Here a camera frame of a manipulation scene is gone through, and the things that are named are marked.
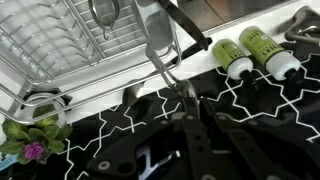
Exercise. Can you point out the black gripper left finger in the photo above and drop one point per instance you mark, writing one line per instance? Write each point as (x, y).
(196, 140)

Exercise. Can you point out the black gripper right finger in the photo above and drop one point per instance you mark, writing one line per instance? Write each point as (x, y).
(233, 136)

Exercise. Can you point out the silver metal spoon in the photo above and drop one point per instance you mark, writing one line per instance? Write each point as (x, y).
(134, 93)

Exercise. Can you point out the short green soap bottle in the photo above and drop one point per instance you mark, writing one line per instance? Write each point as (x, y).
(230, 55)

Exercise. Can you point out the tall green soap bottle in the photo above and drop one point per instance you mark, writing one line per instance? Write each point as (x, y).
(263, 46)

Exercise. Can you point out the stainless steel sink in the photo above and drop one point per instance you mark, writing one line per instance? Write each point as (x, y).
(233, 10)

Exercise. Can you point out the brushed steel kitchen faucet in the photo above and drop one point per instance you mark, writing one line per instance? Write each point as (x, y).
(300, 20)

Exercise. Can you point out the clear glass jar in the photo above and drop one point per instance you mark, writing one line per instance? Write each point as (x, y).
(41, 100)

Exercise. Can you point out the purple flowering potted plant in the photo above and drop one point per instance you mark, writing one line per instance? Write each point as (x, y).
(33, 140)

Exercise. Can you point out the light blue plant pot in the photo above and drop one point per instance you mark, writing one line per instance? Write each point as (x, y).
(6, 160)

